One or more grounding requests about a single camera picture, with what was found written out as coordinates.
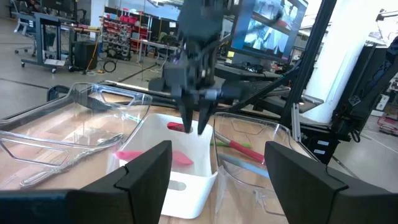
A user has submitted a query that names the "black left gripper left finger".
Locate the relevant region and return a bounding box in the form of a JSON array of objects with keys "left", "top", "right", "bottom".
[{"left": 67, "top": 139, "right": 174, "bottom": 224}]

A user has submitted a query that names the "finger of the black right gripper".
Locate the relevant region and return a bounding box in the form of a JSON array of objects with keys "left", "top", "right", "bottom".
[
  {"left": 197, "top": 98, "right": 219, "bottom": 136},
  {"left": 178, "top": 94, "right": 195, "bottom": 134}
]

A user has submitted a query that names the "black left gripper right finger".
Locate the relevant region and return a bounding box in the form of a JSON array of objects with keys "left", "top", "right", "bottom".
[{"left": 264, "top": 141, "right": 398, "bottom": 224}]

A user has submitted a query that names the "green silicone spatula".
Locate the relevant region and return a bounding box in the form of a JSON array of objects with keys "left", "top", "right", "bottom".
[{"left": 210, "top": 141, "right": 252, "bottom": 149}]

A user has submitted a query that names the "pink silicone spatula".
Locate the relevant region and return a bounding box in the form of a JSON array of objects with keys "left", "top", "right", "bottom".
[{"left": 114, "top": 149, "right": 194, "bottom": 166}]

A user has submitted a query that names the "red spoon with steel handle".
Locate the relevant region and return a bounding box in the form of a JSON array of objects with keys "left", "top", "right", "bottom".
[{"left": 167, "top": 121, "right": 266, "bottom": 164}]

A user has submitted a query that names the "white-handled table knife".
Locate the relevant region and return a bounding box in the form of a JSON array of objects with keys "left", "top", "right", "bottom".
[{"left": 20, "top": 133, "right": 126, "bottom": 189}]

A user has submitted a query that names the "black desk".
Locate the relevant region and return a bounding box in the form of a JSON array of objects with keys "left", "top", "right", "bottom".
[{"left": 214, "top": 60, "right": 282, "bottom": 82}]

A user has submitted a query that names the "white plastic bin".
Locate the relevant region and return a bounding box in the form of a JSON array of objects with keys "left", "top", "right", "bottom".
[{"left": 106, "top": 113, "right": 219, "bottom": 220}]

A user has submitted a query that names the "clear plastic bin with sticker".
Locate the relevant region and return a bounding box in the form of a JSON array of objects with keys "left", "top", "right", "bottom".
[{"left": 212, "top": 111, "right": 320, "bottom": 224}]

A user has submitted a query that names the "shelf with red bins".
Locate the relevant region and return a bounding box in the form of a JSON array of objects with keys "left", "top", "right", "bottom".
[{"left": 99, "top": 8, "right": 150, "bottom": 62}]

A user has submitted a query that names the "large monitor screen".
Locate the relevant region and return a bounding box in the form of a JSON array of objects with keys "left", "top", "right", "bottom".
[{"left": 229, "top": 0, "right": 309, "bottom": 64}]

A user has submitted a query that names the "black cabinet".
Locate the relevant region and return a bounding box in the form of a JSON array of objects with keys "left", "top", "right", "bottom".
[{"left": 73, "top": 40, "right": 98, "bottom": 71}]

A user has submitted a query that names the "white round pillar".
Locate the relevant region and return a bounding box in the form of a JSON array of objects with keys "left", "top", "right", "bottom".
[{"left": 303, "top": 0, "right": 388, "bottom": 124}]

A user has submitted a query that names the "grey-blue workbench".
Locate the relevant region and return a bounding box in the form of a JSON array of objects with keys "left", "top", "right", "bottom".
[{"left": 14, "top": 11, "right": 75, "bottom": 75}]

